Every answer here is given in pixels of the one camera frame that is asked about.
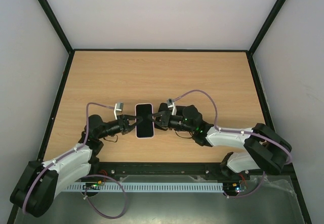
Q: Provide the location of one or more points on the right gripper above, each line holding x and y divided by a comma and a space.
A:
165, 119

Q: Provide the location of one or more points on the blue phone case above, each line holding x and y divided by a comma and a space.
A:
144, 120

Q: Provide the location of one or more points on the black phone case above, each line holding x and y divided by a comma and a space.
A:
163, 107

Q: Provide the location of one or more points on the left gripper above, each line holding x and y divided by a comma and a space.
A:
125, 119

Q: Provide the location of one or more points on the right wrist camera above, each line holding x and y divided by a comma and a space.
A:
171, 106

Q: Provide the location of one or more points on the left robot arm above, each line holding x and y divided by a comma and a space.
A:
41, 182

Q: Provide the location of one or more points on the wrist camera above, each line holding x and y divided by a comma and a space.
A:
118, 109
171, 106

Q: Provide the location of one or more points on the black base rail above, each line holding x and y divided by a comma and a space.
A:
208, 171

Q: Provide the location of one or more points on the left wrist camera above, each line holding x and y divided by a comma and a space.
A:
118, 109

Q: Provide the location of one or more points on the light blue slotted cable duct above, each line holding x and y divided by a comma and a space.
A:
149, 188

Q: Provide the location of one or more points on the black phone pink edge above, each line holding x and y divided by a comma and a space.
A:
179, 110

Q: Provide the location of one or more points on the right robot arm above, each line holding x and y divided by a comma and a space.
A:
261, 147

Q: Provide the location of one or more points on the pink translucent phone case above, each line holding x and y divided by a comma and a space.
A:
144, 138

